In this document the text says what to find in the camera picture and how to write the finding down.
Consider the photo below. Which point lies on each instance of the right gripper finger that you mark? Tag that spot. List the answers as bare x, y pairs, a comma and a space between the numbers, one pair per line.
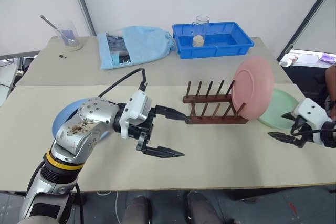
282, 137
288, 116

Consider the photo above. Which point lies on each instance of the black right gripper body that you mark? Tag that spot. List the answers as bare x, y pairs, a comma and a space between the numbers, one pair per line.
304, 134

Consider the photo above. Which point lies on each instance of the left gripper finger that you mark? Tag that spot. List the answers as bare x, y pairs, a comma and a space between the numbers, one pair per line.
170, 113
162, 151

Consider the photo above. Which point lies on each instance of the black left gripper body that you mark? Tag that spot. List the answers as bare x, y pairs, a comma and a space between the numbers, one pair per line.
147, 127

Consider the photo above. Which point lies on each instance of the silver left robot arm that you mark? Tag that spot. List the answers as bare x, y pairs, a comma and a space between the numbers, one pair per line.
78, 140

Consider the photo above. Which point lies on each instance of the wooden dish rack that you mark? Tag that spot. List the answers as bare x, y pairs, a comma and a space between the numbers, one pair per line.
218, 119

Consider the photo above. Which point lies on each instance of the green plate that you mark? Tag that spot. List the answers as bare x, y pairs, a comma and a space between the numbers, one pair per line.
281, 103

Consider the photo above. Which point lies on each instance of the pink plate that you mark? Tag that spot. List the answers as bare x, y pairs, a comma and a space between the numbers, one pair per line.
253, 90

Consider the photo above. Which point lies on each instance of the bystander person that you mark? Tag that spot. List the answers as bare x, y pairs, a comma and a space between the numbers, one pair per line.
331, 85

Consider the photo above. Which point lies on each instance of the dark rounded shape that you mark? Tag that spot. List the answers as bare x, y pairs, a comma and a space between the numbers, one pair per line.
202, 208
137, 211

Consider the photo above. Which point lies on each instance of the purple crumpled item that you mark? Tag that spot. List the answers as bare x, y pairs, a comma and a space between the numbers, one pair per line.
328, 58

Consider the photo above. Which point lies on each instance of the light blue cloth bag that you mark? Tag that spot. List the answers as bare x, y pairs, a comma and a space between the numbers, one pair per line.
147, 45

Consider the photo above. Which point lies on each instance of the blue plastic bin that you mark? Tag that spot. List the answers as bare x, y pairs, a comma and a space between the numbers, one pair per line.
223, 48

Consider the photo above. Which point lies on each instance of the printed plastic package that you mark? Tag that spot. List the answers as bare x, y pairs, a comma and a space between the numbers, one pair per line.
116, 48

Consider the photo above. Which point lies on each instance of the blue plate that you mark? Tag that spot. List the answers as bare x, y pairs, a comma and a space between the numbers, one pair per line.
63, 119

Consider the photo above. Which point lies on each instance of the small black clip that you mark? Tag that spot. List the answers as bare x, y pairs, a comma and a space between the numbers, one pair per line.
63, 56

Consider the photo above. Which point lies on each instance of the wide glass beaker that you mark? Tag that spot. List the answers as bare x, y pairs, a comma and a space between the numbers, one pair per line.
71, 37

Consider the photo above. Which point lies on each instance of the metal spoon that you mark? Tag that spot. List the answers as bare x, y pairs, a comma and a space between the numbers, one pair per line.
51, 23

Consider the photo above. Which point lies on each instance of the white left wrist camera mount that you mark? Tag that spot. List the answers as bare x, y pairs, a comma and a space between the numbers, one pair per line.
136, 108

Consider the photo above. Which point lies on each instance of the grey frame post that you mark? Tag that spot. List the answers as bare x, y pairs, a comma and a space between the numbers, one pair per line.
84, 6
304, 22

